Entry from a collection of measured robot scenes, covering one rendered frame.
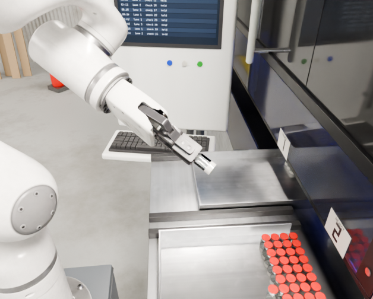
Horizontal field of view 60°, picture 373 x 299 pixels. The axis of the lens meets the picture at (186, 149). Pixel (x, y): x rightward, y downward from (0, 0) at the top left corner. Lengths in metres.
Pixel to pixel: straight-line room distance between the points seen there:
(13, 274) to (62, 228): 1.62
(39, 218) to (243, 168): 0.75
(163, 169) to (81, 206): 1.32
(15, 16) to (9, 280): 0.39
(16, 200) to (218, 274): 0.50
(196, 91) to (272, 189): 0.55
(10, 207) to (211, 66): 1.00
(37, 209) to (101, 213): 1.77
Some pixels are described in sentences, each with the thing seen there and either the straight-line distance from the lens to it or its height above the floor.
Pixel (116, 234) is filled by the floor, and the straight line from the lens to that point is 2.09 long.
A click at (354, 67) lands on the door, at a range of 0.69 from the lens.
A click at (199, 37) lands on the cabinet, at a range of 1.28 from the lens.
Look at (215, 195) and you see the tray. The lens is 0.98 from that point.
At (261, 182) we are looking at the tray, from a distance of 1.05.
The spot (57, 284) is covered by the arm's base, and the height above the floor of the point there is 1.00.
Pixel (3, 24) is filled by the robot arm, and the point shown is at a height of 1.44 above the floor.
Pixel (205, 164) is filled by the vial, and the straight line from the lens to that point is 0.53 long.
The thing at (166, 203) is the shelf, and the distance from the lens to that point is 0.95.
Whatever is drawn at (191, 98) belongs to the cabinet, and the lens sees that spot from 1.37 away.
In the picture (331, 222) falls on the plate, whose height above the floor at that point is 1.02.
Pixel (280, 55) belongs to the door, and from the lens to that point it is 1.05.
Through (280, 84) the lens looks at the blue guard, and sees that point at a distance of 1.02.
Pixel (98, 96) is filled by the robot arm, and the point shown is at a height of 1.32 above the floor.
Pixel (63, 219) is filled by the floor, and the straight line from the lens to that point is 2.27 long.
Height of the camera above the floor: 1.53
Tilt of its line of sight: 34 degrees down
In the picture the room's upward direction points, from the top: straight up
